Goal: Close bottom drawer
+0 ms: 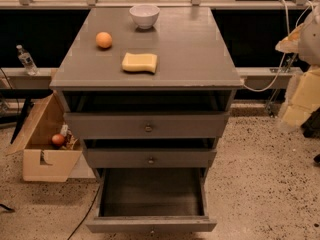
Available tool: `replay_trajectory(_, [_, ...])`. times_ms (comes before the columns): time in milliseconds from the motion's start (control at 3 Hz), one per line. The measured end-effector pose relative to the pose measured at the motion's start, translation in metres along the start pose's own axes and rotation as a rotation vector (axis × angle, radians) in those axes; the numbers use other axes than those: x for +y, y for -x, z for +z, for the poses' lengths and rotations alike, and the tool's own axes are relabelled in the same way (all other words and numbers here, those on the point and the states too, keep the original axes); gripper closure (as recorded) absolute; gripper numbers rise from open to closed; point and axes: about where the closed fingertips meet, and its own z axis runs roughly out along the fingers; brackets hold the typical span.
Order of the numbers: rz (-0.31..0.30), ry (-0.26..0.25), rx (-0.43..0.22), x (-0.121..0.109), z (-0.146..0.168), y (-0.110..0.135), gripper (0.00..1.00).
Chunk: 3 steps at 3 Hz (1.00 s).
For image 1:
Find grey bottom drawer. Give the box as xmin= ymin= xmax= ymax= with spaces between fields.
xmin=87 ymin=168 xmax=216 ymax=234

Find grey drawer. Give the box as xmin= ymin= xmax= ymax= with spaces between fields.
xmin=84 ymin=138 xmax=217 ymax=168
xmin=87 ymin=168 xmax=216 ymax=234
xmin=64 ymin=112 xmax=229 ymax=139

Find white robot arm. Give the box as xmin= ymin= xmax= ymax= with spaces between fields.
xmin=275 ymin=5 xmax=320 ymax=131

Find grey drawer cabinet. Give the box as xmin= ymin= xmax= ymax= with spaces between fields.
xmin=49 ymin=5 xmax=245 ymax=180

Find grey middle drawer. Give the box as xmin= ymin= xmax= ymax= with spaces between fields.
xmin=84 ymin=138 xmax=217 ymax=168

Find grey top drawer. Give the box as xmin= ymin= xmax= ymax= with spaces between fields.
xmin=64 ymin=112 xmax=229 ymax=139

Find metal tripod stand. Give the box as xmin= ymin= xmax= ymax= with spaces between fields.
xmin=265 ymin=53 xmax=297 ymax=118

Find yellow sponge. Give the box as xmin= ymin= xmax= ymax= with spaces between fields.
xmin=122 ymin=53 xmax=158 ymax=73

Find white ceramic bowl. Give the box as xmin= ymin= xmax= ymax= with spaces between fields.
xmin=129 ymin=5 xmax=160 ymax=29

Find orange fruit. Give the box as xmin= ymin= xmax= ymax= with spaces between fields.
xmin=96 ymin=32 xmax=112 ymax=49

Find red apple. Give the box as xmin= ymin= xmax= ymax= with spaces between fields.
xmin=51 ymin=134 xmax=65 ymax=147

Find open cardboard box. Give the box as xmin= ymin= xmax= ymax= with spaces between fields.
xmin=8 ymin=93 xmax=88 ymax=182

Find clear plastic water bottle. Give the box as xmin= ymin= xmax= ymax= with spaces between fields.
xmin=16 ymin=45 xmax=38 ymax=76

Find white cable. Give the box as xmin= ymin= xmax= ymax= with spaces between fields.
xmin=242 ymin=0 xmax=316 ymax=93

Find black floor cable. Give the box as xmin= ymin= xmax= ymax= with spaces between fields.
xmin=66 ymin=187 xmax=102 ymax=240

